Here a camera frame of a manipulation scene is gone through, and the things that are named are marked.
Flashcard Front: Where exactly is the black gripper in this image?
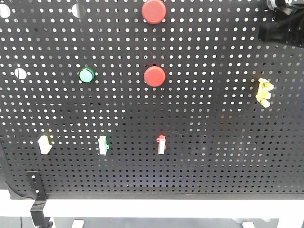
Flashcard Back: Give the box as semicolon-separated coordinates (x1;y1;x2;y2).
258;0;304;48

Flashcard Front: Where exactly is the black silver rotary knob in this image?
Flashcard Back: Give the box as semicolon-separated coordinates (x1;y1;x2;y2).
266;0;286;11

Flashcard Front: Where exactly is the upper red push button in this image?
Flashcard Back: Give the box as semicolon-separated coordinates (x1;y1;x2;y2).
141;0;166;24

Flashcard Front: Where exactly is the red push button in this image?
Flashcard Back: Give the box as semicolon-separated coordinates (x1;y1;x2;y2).
141;0;166;24
144;66;166;87

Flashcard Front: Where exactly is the lower red push button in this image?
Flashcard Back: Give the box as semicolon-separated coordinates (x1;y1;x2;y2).
144;66;166;87

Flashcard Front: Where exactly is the white standing desk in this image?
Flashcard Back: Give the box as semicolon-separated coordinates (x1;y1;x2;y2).
0;189;304;228

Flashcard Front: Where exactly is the black perforated pegboard panel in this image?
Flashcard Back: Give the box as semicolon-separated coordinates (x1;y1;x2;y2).
0;0;304;200

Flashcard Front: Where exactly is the green push button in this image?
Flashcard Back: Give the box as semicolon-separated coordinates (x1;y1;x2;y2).
78;67;95;83

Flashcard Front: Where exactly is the yellow toggle handle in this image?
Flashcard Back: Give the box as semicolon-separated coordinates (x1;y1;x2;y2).
256;78;274;108

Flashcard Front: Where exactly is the red-white rocker switch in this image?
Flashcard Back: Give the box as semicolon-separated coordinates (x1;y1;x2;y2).
156;135;166;155

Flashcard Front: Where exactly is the green-white rocker switch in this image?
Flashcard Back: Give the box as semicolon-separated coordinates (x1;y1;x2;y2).
97;135;110;155

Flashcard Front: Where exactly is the yellow-white rocker switch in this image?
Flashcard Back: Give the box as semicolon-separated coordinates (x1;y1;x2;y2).
38;135;52;155

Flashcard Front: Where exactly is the left black clamp bracket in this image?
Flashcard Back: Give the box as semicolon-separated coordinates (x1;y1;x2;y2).
26;171;53;228

